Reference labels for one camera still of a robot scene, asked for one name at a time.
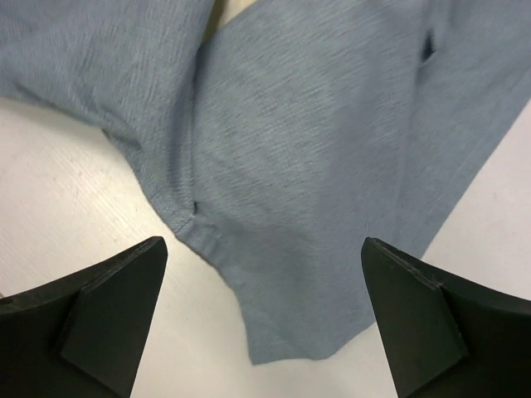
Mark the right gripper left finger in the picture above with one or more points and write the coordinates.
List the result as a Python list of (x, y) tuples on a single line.
[(83, 335)]

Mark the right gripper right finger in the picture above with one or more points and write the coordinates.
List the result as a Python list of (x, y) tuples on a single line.
[(443, 335)]

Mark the striped pillowcase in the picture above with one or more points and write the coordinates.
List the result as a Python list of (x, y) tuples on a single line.
[(275, 148)]

